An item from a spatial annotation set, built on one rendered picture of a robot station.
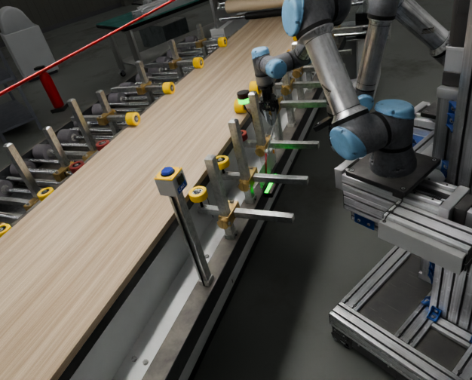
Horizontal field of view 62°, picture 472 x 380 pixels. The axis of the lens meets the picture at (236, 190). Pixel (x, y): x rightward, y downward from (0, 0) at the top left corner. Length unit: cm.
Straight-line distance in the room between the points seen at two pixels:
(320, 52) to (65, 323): 116
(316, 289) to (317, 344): 34
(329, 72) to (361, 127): 19
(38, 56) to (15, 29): 54
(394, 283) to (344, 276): 39
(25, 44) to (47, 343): 727
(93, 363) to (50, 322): 19
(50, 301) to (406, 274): 162
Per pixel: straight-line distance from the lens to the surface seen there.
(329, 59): 128
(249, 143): 207
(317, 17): 129
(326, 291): 238
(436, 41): 181
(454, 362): 195
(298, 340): 221
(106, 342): 151
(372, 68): 165
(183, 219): 136
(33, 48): 837
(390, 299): 209
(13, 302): 164
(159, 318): 166
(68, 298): 151
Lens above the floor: 185
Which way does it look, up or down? 35 degrees down
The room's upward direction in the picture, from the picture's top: 14 degrees counter-clockwise
